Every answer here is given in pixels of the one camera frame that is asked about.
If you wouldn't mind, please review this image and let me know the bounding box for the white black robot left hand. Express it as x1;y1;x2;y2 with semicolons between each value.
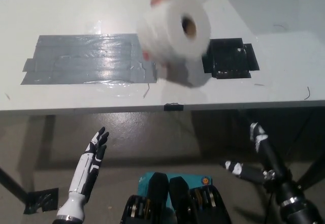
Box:
55;126;110;221

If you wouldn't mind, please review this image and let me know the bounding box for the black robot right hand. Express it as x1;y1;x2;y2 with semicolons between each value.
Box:
219;122;308;207

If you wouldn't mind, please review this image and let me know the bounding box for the person's bare hand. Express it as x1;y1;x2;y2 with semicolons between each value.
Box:
142;0;174;61

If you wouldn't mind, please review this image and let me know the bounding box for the white toilet paper roll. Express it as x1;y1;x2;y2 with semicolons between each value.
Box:
137;0;213;66

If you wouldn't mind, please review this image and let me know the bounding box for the black teal robot torso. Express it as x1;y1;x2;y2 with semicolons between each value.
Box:
121;172;232;224

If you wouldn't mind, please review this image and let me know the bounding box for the black table leg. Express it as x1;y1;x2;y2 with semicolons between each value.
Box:
0;167;28;205
296;155;325;191

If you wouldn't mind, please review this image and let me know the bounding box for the black tape patch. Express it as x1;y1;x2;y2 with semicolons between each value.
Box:
202;38;260;79

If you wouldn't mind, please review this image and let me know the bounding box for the black cable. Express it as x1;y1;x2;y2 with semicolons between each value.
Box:
264;190;275;224

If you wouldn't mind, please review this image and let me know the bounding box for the grey duct tape patch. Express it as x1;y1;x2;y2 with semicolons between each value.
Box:
19;33;158;86

